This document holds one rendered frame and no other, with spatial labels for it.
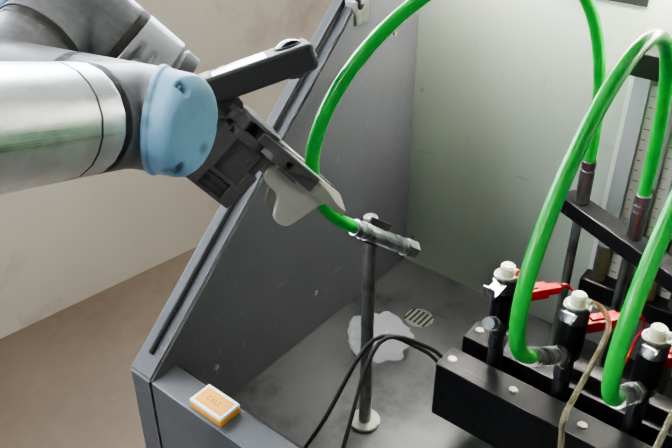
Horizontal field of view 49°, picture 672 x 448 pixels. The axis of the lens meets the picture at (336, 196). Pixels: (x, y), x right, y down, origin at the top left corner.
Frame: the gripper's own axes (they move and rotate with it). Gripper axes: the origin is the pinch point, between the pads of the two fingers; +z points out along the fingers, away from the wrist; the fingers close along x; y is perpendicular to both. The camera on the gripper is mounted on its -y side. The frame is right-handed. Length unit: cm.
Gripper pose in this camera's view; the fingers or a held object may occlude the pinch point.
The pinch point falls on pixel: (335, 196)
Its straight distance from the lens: 73.4
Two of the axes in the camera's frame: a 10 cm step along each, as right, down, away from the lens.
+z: 7.1, 6.0, 3.7
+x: 2.4, 3.0, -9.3
